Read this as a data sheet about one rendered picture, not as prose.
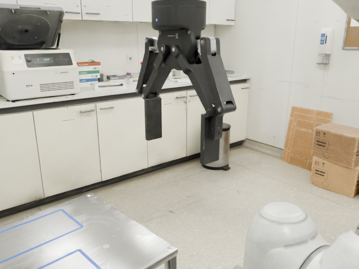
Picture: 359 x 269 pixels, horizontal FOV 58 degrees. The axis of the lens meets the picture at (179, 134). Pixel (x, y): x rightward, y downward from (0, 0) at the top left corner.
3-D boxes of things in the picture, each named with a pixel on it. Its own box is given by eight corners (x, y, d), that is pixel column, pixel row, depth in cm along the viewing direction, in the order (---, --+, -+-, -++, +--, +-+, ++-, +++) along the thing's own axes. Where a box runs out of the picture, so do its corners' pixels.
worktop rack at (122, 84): (94, 91, 284) (94, 84, 282) (91, 89, 292) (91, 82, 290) (126, 88, 298) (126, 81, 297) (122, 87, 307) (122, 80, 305)
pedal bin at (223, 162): (218, 174, 331) (219, 131, 318) (193, 163, 359) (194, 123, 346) (237, 166, 350) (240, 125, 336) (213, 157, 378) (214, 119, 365)
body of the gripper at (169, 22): (220, -1, 43) (218, 70, 45) (180, 4, 49) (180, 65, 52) (176, -6, 38) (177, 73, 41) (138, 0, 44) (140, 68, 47)
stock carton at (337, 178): (365, 188, 301) (371, 160, 293) (353, 198, 281) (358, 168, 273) (322, 174, 330) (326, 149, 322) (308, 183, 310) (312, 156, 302)
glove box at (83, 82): (76, 87, 301) (75, 79, 299) (70, 86, 310) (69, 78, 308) (98, 85, 317) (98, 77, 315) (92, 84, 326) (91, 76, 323)
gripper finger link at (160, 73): (166, 49, 44) (162, 42, 45) (140, 101, 52) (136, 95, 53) (188, 49, 47) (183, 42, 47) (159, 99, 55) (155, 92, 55)
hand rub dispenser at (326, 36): (325, 56, 305) (329, 27, 298) (314, 56, 314) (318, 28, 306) (332, 56, 313) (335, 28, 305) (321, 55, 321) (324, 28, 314)
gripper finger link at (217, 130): (217, 100, 42) (234, 103, 40) (216, 136, 44) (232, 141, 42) (209, 101, 41) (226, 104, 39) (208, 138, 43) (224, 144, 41)
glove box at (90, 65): (77, 71, 300) (76, 60, 297) (72, 70, 309) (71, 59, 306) (102, 69, 314) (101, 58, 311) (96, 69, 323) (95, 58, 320)
